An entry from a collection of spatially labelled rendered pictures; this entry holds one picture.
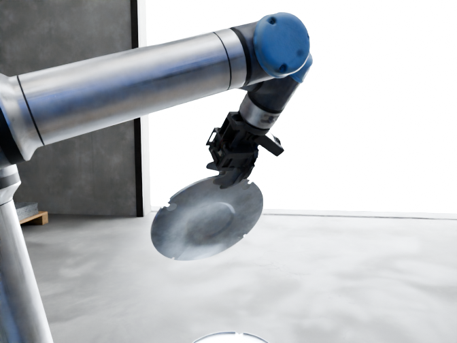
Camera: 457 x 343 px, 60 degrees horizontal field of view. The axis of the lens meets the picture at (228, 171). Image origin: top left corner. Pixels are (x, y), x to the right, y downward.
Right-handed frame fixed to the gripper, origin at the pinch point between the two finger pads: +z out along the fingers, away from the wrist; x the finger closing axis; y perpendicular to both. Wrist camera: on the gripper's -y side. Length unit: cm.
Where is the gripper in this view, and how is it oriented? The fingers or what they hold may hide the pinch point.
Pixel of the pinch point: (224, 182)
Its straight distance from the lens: 88.8
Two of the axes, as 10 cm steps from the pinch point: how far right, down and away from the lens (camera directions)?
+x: 3.8, 7.7, -5.1
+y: -8.4, 0.6, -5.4
